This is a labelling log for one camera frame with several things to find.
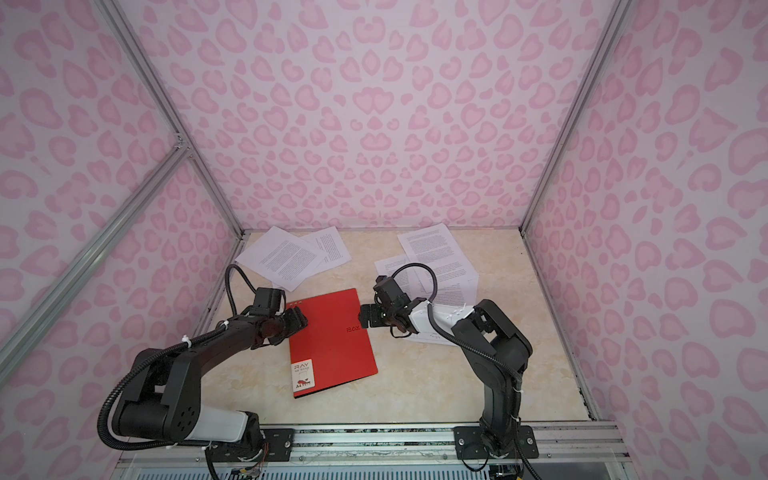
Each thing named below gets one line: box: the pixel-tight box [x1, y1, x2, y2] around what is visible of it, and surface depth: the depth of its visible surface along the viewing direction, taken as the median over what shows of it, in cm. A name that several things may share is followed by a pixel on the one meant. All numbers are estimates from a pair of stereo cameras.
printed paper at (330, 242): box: [297, 226, 352, 279], surface depth 119 cm
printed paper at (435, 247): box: [397, 223, 479, 292], surface depth 116 cm
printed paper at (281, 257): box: [235, 226, 327, 292], surface depth 116 cm
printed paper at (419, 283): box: [374, 255, 479, 308], surface depth 106 cm
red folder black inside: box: [286, 288, 378, 399], surface depth 90 cm
